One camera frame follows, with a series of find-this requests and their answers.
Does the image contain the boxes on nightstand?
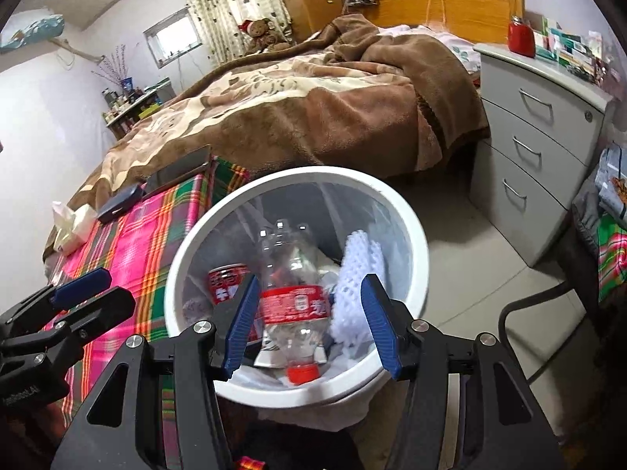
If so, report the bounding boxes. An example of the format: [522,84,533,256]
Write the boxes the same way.
[533,17,608,86]

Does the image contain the black smartphone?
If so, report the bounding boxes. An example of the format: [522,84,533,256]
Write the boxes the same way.
[143,146,212,199]

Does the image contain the black chair frame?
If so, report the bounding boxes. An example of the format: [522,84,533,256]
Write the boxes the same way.
[497,278,627,387]

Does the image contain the pink plaid tablecloth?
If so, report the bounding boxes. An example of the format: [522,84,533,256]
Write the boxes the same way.
[57,157,249,469]

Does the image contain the clear plastic cola bottle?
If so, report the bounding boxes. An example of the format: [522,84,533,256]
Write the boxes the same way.
[254,219,330,385]

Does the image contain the red jar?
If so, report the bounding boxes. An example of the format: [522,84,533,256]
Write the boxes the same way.
[508,16,536,58]

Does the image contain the brown fleece blanket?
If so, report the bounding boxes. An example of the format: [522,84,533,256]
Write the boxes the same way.
[40,13,491,263]

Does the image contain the small window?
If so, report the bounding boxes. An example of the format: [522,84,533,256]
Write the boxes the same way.
[143,7,202,68]

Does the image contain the white trash bin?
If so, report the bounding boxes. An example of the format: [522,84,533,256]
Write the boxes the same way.
[165,166,429,410]

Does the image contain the grey drawer nightstand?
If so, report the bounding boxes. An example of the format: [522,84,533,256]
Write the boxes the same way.
[470,43,616,266]

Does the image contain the dark blue glasses case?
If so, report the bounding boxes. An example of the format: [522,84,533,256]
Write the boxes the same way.
[98,184,143,224]

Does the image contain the soft tissue pack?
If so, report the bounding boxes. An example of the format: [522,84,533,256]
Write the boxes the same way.
[52,202,98,256]

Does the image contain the wooden headboard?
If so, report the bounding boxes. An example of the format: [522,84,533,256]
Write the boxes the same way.
[361,0,525,45]

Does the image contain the cluttered white shelf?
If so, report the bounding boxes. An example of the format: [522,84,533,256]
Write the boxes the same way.
[103,78,175,140]

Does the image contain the dried branches in vase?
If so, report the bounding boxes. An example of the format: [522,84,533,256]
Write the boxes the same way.
[94,45,134,94]

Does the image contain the patterned window curtain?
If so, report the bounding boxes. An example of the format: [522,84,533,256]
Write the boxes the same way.
[186,0,292,65]

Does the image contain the red milk can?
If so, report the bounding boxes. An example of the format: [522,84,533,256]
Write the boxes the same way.
[207,263,264,344]

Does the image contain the teddy bear with santa hat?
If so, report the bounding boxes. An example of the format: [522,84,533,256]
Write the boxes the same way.
[239,18,290,55]

